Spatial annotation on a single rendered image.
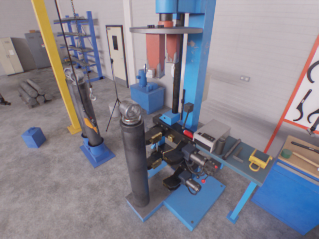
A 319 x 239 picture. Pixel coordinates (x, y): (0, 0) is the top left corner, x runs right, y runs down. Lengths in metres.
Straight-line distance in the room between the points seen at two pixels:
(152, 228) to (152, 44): 2.11
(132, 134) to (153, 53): 0.66
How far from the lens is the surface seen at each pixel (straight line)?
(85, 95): 2.45
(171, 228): 2.37
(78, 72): 2.41
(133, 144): 1.41
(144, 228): 2.37
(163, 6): 1.32
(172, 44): 1.53
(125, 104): 1.26
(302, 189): 2.40
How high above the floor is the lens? 2.22
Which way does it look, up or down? 33 degrees down
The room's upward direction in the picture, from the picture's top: straight up
